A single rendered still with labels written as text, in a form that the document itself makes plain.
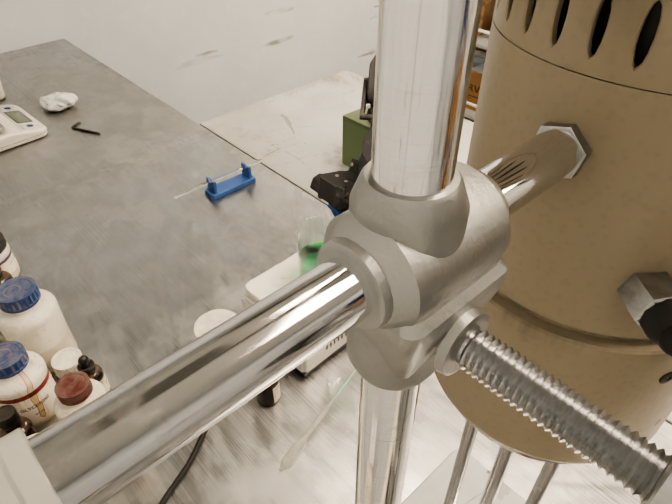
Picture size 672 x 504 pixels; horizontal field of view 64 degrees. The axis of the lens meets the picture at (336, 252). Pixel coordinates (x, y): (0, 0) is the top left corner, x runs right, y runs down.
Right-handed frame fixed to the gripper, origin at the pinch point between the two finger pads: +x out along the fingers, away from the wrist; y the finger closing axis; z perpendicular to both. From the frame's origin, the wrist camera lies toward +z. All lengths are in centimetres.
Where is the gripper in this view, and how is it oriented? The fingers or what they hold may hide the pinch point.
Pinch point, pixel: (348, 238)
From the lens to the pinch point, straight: 80.5
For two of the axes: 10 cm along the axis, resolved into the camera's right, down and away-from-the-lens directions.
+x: -3.6, 8.9, 2.9
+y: 5.8, 4.5, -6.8
